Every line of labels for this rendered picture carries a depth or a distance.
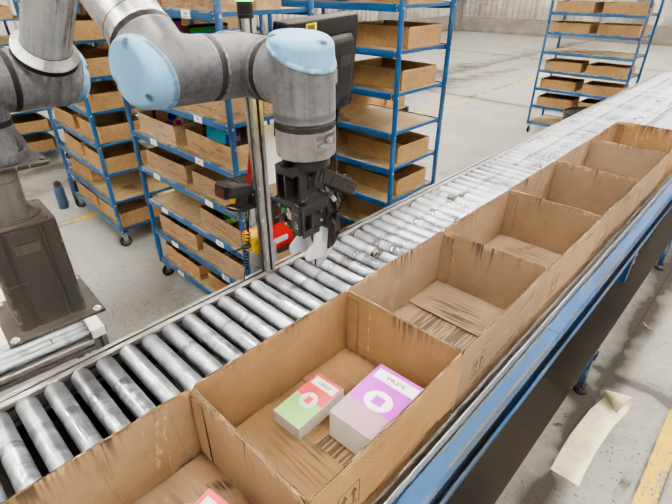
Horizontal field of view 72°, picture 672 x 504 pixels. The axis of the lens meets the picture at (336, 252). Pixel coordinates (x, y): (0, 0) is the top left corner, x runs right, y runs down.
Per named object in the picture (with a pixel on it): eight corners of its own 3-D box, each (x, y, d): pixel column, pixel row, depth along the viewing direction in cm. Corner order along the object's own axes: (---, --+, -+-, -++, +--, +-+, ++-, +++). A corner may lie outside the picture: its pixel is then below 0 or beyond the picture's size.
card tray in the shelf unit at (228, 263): (204, 257, 250) (201, 241, 245) (249, 237, 269) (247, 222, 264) (249, 286, 226) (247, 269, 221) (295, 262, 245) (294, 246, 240)
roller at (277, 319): (243, 294, 159) (241, 282, 157) (355, 370, 128) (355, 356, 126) (231, 300, 156) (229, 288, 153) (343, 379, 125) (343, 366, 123)
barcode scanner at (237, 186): (213, 210, 149) (212, 179, 144) (243, 204, 157) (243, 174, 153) (225, 217, 145) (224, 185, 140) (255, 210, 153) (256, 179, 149)
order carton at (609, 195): (545, 200, 183) (555, 159, 175) (625, 224, 166) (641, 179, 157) (498, 234, 159) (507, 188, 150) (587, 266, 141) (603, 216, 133)
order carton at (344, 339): (346, 346, 110) (347, 288, 102) (453, 415, 93) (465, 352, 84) (203, 450, 86) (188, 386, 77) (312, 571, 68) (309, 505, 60)
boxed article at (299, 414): (274, 422, 91) (273, 409, 89) (319, 384, 99) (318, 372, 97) (299, 442, 87) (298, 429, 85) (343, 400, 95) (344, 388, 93)
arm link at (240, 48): (182, 28, 66) (237, 37, 60) (244, 27, 74) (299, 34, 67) (188, 95, 71) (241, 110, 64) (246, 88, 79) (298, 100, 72)
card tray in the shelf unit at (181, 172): (147, 166, 257) (144, 149, 252) (195, 153, 276) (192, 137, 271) (187, 185, 234) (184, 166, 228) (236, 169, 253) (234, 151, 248)
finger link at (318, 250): (298, 276, 80) (295, 231, 74) (321, 261, 83) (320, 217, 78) (312, 283, 78) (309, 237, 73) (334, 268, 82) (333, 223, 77)
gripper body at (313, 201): (271, 228, 75) (265, 158, 69) (307, 208, 81) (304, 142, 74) (305, 243, 71) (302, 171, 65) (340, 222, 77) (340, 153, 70)
